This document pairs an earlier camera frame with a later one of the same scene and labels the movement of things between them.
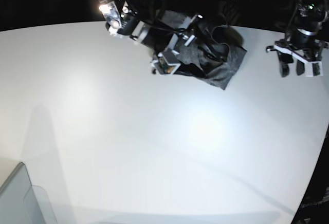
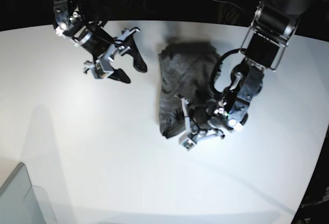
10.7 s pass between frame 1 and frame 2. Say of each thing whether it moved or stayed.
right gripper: moved
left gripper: moved
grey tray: stayed
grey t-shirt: moved
